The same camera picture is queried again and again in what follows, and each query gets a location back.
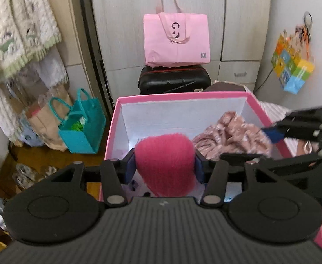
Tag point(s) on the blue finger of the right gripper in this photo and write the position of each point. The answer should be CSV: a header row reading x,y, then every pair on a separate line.
x,y
274,134

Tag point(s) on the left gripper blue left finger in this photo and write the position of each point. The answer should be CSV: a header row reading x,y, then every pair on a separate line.
x,y
115,173

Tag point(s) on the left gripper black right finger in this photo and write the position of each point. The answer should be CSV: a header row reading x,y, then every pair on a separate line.
x,y
214,176

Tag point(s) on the pink floral cloth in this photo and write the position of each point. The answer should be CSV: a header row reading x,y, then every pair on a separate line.
x,y
232,134

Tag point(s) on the fuzzy pink plush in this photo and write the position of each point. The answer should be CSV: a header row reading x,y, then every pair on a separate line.
x,y
166,164

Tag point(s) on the teal plastic tote bag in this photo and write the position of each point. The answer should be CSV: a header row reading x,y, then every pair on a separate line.
x,y
82,128

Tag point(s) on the pink storage box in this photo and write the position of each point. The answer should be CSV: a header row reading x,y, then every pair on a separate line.
x,y
267,223

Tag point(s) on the colourful paper gift bag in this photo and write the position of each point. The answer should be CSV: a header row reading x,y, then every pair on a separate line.
x,y
292,60

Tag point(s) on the brown paper bag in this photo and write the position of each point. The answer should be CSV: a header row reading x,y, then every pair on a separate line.
x,y
43,121

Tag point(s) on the black hard case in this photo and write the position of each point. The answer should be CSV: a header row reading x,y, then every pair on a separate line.
x,y
163,80

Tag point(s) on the pink tote bag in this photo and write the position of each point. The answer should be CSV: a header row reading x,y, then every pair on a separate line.
x,y
175,39

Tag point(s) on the cream green knit cardigan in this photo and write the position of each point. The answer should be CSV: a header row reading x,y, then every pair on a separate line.
x,y
28,29

